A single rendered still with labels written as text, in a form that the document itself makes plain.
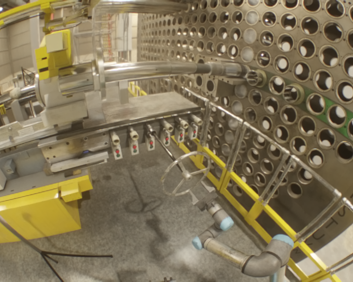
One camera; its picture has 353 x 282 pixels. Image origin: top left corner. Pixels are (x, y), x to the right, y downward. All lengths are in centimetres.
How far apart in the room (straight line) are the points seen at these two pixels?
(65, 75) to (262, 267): 143
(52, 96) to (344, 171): 294
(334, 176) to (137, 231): 229
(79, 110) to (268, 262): 154
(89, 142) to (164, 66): 96
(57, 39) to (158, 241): 180
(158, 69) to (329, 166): 206
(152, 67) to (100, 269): 182
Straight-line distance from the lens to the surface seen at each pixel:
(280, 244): 80
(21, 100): 196
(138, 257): 173
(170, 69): 133
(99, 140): 162
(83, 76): 115
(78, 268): 187
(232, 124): 295
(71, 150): 167
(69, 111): 144
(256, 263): 75
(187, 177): 107
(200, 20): 351
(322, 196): 238
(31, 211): 178
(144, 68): 125
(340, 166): 217
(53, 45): 97
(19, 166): 195
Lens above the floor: 165
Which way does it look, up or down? 34 degrees down
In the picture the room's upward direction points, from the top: 4 degrees clockwise
